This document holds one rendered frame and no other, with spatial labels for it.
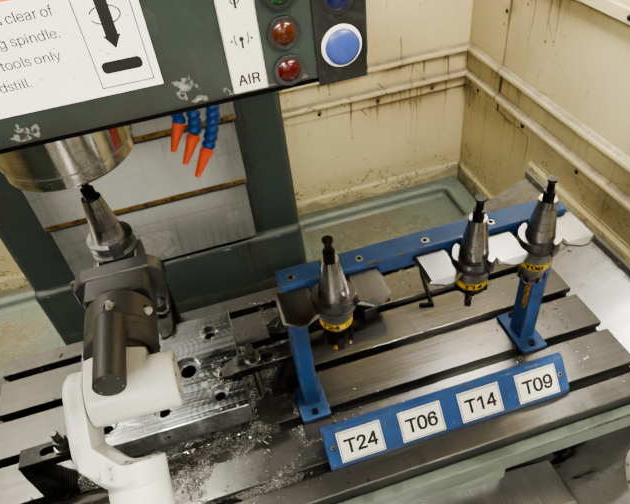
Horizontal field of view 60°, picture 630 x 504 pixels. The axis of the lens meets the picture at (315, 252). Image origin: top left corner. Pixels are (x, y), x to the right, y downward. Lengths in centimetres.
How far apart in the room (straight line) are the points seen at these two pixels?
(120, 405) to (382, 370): 59
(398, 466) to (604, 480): 43
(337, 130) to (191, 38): 133
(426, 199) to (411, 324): 90
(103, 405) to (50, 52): 36
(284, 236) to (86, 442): 92
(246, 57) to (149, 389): 36
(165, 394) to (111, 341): 8
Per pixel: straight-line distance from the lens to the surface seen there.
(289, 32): 48
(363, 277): 82
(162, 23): 47
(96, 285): 78
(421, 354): 112
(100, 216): 78
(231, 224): 138
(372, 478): 99
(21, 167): 68
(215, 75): 49
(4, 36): 48
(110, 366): 61
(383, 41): 170
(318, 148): 178
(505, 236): 90
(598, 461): 126
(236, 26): 47
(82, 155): 66
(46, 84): 49
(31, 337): 188
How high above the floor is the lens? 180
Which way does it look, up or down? 42 degrees down
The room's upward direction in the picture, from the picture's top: 8 degrees counter-clockwise
